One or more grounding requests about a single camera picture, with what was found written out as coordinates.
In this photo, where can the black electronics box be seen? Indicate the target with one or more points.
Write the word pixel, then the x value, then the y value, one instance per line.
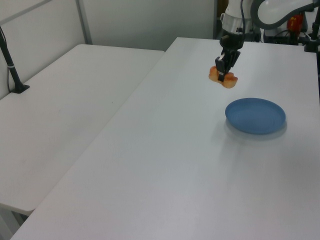
pixel 282 38

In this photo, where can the orange bread loaf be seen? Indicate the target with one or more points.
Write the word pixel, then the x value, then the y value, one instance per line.
pixel 230 82

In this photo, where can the blue round plate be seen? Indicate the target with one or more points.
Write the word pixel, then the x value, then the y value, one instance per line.
pixel 255 116

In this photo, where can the red drink bottle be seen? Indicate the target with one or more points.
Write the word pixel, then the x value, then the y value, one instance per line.
pixel 295 23

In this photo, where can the black camera stand with base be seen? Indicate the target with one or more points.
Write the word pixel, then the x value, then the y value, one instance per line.
pixel 12 75

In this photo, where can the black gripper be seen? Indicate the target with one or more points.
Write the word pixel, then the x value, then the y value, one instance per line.
pixel 232 42

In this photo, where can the grey metal partition post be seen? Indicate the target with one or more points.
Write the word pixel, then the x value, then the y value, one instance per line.
pixel 84 22

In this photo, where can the white adjacent table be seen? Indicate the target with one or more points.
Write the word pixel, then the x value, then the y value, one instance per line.
pixel 50 112

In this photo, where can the brown wooden panel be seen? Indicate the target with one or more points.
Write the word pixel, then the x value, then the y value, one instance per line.
pixel 221 6

